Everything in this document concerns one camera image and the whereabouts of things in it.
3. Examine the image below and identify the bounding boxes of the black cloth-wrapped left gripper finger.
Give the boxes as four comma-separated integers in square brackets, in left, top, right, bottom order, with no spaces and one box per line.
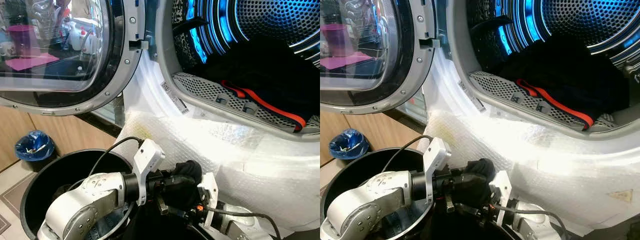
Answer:
[462,183,494,209]
[175,160,203,187]
[462,158,497,187]
[172,184,201,210]

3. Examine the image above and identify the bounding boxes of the white front-load washer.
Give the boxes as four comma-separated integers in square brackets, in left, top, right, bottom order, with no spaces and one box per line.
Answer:
[120,0,321,237]
[421,0,640,237]

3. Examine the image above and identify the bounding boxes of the blue denim garment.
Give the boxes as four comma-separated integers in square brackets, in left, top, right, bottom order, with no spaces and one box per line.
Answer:
[92,210,128,240]
[377,210,416,240]

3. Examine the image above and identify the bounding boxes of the white label sticker strip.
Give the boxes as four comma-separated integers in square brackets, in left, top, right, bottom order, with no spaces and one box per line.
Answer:
[457,79,486,112]
[160,81,190,115]

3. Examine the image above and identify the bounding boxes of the grey perforated filter grille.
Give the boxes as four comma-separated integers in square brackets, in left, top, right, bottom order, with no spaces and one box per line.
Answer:
[467,70,622,132]
[172,72,321,135]

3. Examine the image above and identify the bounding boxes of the light wooden cabinet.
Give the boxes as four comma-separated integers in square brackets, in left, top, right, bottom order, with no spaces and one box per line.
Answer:
[0,106,119,172]
[320,109,426,167]

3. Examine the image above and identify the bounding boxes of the black round laundry bucket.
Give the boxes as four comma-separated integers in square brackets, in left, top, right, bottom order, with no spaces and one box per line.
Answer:
[20,148,147,240]
[321,147,437,240]

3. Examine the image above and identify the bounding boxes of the bin with blue bag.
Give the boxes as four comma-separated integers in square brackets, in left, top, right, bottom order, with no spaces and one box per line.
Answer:
[328,128,370,161]
[14,130,57,173]

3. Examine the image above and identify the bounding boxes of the round glass washer door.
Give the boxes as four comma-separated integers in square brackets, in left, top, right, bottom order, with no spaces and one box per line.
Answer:
[0,0,151,117]
[320,0,444,115]

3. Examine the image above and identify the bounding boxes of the black garment with red stripe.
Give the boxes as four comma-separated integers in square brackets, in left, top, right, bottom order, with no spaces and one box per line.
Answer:
[197,34,321,132]
[495,39,622,132]

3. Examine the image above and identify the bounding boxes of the yellow triangular warning sticker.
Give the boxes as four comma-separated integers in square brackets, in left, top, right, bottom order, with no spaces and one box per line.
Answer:
[607,189,634,204]

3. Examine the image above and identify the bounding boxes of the perforated steel washer drum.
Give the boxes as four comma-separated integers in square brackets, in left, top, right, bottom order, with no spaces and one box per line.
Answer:
[467,0,640,72]
[172,0,321,76]

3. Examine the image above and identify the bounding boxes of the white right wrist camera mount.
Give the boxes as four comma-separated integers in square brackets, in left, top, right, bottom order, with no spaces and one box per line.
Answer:
[489,170,514,226]
[196,172,220,229]

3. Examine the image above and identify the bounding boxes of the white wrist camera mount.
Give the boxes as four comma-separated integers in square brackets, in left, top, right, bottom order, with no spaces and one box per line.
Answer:
[132,138,167,207]
[196,172,220,229]
[489,170,514,226]
[422,137,452,205]

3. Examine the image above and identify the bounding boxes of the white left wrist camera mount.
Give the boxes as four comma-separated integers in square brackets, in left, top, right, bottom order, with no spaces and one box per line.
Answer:
[132,138,167,207]
[422,137,452,205]

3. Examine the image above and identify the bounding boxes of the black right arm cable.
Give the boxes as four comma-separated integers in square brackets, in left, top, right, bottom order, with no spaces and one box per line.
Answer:
[200,205,283,240]
[492,202,569,240]

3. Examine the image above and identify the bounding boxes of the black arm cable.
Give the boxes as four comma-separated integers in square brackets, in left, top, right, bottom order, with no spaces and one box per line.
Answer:
[492,202,569,240]
[87,136,146,179]
[200,205,283,240]
[380,135,434,174]

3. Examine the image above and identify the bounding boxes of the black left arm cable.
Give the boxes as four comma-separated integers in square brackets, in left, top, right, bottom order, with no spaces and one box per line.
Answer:
[87,136,146,179]
[380,135,434,174]

